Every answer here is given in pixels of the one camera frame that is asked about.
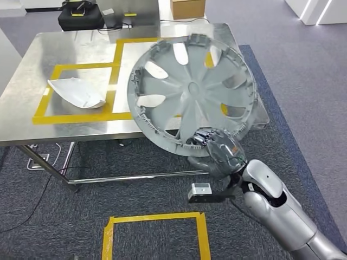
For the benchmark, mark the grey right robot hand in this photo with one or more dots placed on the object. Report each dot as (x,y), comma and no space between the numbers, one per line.
(224,158)

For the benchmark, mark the silver plastic wheel hubcap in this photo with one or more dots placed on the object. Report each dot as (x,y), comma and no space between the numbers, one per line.
(192,88)

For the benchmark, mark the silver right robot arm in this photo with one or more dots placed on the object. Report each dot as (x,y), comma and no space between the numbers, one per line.
(265,176)

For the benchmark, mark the white curved sheet part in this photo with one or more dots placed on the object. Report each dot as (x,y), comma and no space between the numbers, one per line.
(79,93)

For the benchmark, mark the stainless steel workbench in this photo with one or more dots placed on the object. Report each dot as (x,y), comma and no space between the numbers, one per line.
(27,89)

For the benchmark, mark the yellow tape square outline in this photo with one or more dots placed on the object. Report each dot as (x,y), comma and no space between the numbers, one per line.
(151,218)

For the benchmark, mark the brown cardboard box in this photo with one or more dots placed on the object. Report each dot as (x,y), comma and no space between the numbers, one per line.
(187,9)

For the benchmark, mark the white lit platform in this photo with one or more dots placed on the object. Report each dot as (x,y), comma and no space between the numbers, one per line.
(295,9)
(339,12)

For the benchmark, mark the black equipment case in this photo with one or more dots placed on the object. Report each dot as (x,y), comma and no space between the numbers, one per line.
(81,21)

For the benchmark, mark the floor socket box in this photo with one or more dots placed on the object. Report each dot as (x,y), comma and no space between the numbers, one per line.
(38,161)

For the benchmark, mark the white cabinet panel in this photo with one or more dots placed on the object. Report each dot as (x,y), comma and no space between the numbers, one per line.
(7,61)

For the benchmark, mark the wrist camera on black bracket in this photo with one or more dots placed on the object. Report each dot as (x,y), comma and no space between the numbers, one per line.
(199,189)

